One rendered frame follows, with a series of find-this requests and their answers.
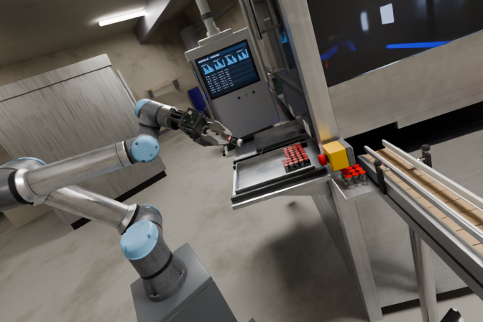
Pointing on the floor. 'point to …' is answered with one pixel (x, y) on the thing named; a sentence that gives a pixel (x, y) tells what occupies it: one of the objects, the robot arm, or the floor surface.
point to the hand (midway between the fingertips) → (227, 139)
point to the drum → (197, 99)
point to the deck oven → (75, 125)
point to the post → (322, 116)
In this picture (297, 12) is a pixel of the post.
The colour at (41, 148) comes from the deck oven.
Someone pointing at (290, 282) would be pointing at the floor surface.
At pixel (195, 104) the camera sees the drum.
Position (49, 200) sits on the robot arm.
